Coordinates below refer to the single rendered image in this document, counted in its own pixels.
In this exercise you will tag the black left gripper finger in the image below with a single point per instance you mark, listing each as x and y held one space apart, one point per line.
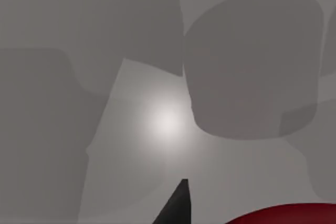
178 208

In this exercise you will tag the dark red round object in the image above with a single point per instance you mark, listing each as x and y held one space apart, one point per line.
288 214

